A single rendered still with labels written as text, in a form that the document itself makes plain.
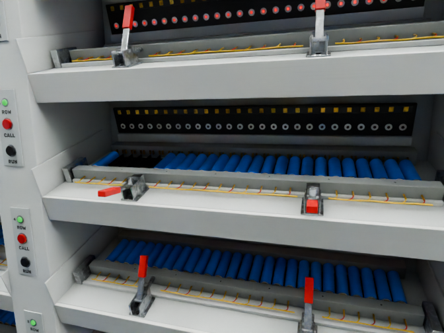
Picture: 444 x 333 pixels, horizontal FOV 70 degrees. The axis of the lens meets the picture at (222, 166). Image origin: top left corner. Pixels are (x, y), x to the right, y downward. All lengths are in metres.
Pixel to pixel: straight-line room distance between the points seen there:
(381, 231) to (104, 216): 0.39
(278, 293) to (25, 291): 0.45
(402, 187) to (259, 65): 0.24
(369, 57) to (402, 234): 0.21
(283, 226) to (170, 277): 0.25
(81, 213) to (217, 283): 0.25
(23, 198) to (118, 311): 0.25
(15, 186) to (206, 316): 0.38
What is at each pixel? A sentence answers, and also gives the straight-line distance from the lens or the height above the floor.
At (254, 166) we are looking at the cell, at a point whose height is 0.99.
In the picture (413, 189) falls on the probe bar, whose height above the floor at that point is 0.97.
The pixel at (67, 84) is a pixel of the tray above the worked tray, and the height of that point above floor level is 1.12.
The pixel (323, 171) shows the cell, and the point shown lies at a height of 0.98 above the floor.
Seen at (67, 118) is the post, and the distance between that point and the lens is 0.64.
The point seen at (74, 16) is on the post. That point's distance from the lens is 0.69.
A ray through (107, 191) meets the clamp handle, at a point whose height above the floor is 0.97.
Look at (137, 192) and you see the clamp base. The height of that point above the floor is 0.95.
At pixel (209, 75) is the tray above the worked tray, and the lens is 0.42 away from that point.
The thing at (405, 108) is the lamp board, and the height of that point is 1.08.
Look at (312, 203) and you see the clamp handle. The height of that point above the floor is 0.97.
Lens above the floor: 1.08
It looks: 10 degrees down
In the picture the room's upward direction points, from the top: 1 degrees counter-clockwise
